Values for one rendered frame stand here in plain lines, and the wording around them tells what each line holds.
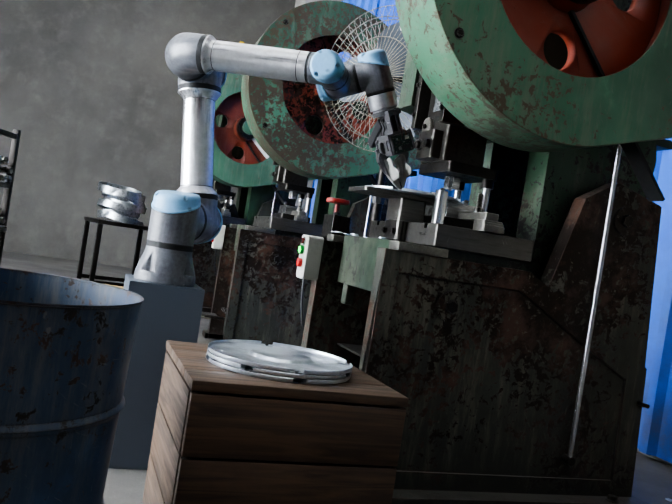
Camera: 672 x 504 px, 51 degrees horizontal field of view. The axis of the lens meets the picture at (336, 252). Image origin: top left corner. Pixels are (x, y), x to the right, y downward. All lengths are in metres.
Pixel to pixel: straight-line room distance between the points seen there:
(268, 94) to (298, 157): 0.31
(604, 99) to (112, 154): 7.13
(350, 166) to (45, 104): 5.60
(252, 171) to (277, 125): 1.76
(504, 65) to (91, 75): 7.21
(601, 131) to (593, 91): 0.09
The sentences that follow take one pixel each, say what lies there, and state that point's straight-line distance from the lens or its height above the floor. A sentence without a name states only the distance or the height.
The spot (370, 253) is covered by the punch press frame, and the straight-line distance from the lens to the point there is 1.96.
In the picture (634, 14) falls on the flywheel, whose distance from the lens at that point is 2.00.
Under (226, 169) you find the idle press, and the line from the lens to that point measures 4.98.
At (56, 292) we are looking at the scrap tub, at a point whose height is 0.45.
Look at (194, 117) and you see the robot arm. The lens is 1.95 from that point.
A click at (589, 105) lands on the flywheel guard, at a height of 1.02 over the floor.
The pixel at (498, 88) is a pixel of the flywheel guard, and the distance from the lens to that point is 1.64.
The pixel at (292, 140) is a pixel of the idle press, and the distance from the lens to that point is 3.29.
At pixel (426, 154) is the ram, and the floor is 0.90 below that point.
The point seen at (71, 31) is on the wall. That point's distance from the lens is 8.66.
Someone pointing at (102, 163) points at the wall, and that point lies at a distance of 8.45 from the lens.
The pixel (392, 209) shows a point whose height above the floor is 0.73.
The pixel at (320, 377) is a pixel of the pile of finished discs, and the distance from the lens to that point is 1.31.
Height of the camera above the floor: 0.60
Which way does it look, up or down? level
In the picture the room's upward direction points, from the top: 9 degrees clockwise
